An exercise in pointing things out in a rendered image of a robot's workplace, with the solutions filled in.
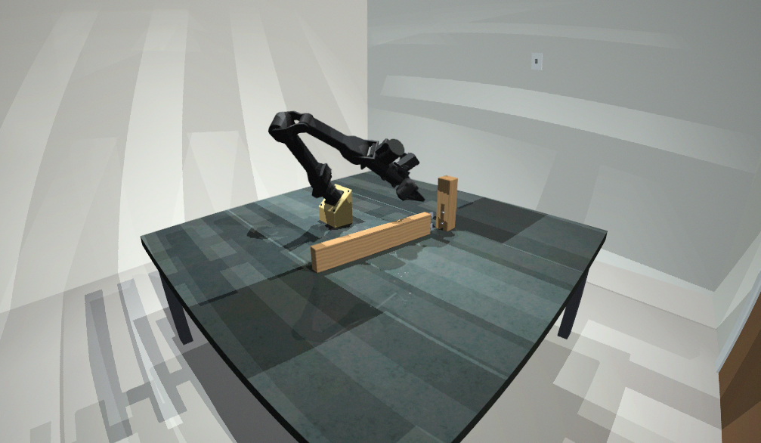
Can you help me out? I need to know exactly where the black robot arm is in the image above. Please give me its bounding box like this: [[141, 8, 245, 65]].
[[268, 111, 419, 206]]

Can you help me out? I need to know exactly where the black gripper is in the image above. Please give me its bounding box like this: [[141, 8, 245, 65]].
[[379, 162, 425, 202]]

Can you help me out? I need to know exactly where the wooden post with slot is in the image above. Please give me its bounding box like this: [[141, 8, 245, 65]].
[[436, 175, 458, 231]]

